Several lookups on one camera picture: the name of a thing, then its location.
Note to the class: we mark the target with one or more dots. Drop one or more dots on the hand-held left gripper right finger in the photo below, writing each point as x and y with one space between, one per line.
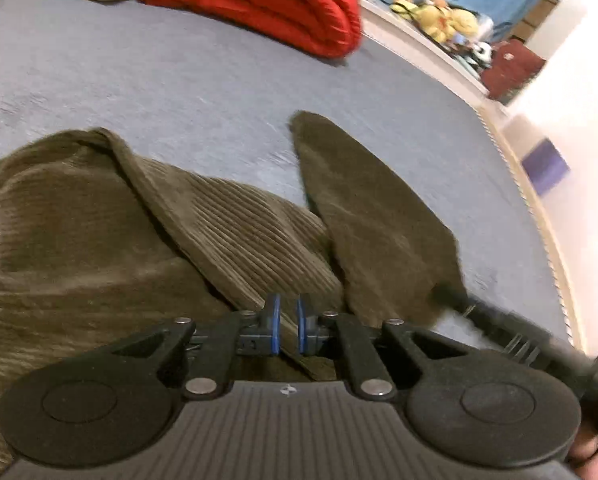
301 322

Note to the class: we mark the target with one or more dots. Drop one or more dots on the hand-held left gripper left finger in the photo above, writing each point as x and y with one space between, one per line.
274 322

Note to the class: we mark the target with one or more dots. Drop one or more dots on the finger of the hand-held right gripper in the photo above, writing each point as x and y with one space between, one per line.
451 296

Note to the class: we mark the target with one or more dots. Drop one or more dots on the person's right hand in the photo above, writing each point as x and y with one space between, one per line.
591 455

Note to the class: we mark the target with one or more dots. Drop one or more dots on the purple box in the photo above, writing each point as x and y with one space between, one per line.
544 165

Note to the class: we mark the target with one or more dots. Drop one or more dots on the maroon suitcase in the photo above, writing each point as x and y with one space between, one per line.
511 67

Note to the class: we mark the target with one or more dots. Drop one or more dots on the grey-blue bed mattress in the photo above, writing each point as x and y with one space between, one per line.
204 90

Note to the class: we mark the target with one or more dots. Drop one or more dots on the small white and black plush toy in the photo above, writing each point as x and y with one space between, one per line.
481 54

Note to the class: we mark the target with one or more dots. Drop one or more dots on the large yellow plush toy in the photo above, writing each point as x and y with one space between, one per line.
449 22

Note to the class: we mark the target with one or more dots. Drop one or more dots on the yellow and black plush toy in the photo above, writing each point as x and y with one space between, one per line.
405 7

